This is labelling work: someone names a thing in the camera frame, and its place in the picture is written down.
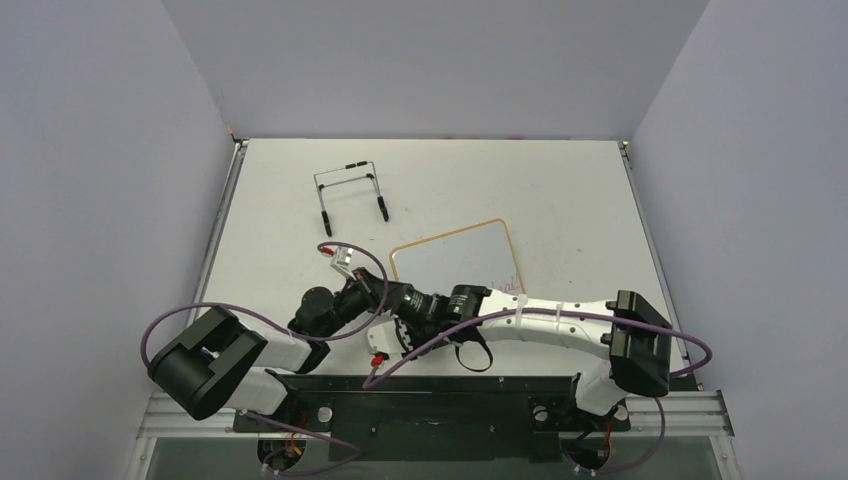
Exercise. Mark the metal wire whiteboard stand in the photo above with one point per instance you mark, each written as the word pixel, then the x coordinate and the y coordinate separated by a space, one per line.
pixel 353 179

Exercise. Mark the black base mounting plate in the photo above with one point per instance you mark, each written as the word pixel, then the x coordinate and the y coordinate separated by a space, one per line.
pixel 454 418

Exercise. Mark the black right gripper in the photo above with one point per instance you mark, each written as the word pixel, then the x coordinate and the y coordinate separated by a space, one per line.
pixel 418 329

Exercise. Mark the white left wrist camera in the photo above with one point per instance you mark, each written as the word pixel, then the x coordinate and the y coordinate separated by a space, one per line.
pixel 340 259

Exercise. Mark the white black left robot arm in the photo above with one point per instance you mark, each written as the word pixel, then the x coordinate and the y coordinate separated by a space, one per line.
pixel 219 362

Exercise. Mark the aluminium table edge rail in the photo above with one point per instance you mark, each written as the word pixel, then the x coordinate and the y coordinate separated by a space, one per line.
pixel 628 165

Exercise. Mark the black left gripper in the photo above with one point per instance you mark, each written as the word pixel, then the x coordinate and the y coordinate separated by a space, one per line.
pixel 371 288

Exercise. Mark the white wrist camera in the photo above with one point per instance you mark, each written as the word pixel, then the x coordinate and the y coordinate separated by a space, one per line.
pixel 382 340
pixel 340 259

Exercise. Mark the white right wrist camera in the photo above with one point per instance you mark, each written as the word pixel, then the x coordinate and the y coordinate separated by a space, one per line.
pixel 382 340

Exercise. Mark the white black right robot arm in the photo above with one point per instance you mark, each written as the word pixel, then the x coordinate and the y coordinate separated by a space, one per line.
pixel 627 335

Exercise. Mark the yellow framed whiteboard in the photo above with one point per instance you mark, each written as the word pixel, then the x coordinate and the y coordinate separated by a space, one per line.
pixel 480 254

